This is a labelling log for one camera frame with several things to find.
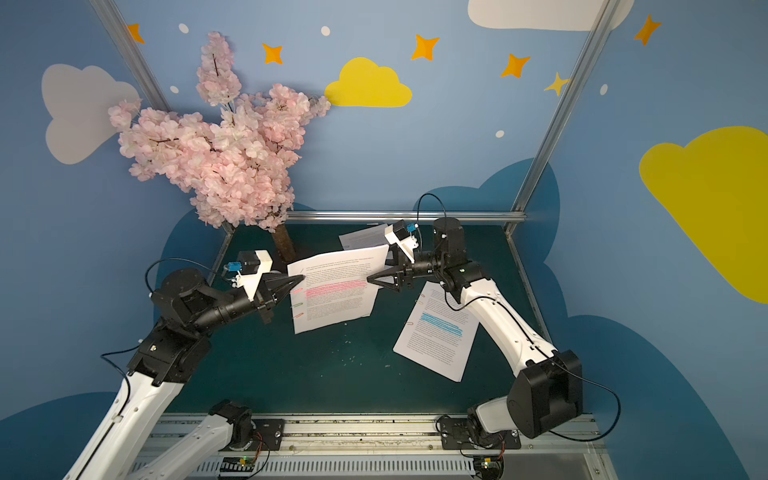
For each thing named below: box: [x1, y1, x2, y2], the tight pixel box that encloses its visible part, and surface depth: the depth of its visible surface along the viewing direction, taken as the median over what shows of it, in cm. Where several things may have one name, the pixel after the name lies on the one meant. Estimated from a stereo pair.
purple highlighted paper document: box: [338, 223, 389, 251], surface depth 122 cm
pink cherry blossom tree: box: [108, 31, 331, 263], surface depth 67 cm
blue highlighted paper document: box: [393, 281, 480, 383], surface depth 95 cm
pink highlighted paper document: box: [287, 244, 389, 334], surface depth 68 cm
